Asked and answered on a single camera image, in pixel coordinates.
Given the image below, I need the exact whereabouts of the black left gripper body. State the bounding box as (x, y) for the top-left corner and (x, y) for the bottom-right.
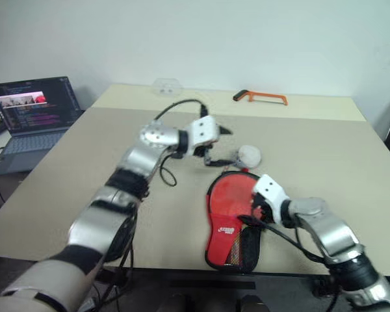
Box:
(192, 125), (222, 161)

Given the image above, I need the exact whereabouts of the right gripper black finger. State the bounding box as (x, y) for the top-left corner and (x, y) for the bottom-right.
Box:
(236, 214), (265, 228)

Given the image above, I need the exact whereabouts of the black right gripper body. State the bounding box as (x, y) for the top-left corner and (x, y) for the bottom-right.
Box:
(251, 191), (276, 226)

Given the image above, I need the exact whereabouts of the red and black paddle case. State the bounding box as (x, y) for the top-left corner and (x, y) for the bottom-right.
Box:
(203, 167), (263, 271)

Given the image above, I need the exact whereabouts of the white round object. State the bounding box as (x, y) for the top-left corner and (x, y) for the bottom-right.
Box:
(236, 145), (263, 170)

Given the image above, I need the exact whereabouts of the orange hacksaw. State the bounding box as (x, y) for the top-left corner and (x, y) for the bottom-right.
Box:
(232, 88), (289, 107)

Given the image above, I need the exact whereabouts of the clear plastic container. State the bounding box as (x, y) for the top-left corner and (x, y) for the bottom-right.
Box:
(152, 77), (185, 97)

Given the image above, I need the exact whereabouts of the dark rounded shape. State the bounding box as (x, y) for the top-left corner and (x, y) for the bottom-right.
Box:
(236, 294), (268, 312)

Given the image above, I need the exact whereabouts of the grey open laptop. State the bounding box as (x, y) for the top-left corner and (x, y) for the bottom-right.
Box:
(0, 76), (85, 177)

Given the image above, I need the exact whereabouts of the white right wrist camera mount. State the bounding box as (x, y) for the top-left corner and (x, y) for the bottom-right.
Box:
(252, 174), (292, 224)

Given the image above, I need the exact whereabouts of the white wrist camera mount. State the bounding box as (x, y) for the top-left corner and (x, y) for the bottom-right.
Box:
(184, 115), (220, 154)
(252, 174), (292, 224)

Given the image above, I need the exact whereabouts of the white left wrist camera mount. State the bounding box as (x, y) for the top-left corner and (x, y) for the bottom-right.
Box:
(184, 115), (220, 154)

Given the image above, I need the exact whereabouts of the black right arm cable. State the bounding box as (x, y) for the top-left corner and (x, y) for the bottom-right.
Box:
(243, 216), (333, 265)

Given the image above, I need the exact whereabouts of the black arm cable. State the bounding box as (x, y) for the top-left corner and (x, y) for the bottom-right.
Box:
(152, 99), (209, 188)
(243, 216), (333, 265)

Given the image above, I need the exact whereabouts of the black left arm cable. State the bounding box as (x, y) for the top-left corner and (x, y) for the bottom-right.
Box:
(152, 99), (209, 188)

